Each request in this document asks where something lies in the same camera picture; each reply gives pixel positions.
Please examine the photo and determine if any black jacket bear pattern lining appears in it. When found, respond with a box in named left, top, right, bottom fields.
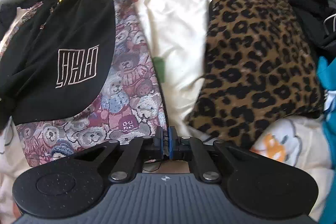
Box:
left=1, top=0, right=167, bottom=167

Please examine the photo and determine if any leopard print pillow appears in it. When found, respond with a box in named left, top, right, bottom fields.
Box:
left=185, top=0, right=324, bottom=148

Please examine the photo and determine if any cream bear print bedsheet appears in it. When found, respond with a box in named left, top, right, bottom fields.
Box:
left=1, top=0, right=335, bottom=223

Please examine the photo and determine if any black clothing pile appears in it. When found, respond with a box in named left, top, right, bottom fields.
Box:
left=0, top=0, right=59, bottom=33

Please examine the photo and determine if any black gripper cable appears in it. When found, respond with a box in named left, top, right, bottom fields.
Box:
left=142, top=159, right=164, bottom=172

